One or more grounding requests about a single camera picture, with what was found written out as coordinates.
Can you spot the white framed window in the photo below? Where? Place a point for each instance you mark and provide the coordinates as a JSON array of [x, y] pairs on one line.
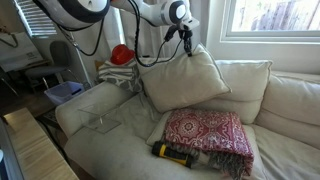
[[273, 36]]

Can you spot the grey chair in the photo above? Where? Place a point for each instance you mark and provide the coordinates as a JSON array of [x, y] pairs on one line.
[[60, 53]]

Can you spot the cream fabric sofa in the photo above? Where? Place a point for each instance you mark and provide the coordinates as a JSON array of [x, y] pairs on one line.
[[116, 160]]

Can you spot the white curtain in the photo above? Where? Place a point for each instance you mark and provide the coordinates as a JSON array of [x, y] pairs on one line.
[[201, 43]]

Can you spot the red patterned fringed blanket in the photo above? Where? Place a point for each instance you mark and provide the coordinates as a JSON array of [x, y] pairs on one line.
[[206, 130]]

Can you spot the red hat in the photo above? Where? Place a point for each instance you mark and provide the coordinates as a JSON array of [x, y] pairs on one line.
[[122, 53]]

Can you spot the grey white patterned cloth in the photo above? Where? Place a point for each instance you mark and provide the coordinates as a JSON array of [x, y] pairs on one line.
[[123, 78]]

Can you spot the light wooden table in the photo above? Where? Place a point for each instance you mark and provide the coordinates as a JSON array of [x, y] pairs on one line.
[[36, 150]]

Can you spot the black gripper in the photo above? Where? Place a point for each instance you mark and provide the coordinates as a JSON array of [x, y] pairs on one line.
[[186, 35]]

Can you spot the clear acrylic stand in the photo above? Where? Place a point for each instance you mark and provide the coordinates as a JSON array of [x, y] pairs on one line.
[[100, 123]]

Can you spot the white window blinds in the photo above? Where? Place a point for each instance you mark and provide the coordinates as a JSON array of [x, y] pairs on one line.
[[28, 16]]

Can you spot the yellow and black flashlight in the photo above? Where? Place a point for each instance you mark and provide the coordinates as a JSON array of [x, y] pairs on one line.
[[166, 153]]

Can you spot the puffy cream sofa back cushion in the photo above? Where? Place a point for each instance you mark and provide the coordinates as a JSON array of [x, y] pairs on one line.
[[293, 100]]

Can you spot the small white pillow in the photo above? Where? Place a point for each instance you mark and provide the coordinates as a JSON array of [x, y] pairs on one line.
[[180, 83]]

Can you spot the white paper bag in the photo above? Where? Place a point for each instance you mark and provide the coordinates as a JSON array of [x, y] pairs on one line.
[[20, 53]]

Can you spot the blue plastic bin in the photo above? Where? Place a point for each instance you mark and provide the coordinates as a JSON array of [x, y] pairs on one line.
[[63, 91]]

